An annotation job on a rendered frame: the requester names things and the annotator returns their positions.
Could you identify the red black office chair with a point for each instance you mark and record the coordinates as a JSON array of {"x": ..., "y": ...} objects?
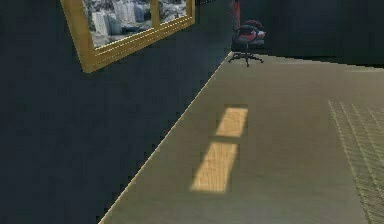
[{"x": 248, "y": 34}]

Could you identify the yellow framed window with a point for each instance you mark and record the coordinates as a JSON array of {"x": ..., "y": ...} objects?
[{"x": 89, "y": 50}]

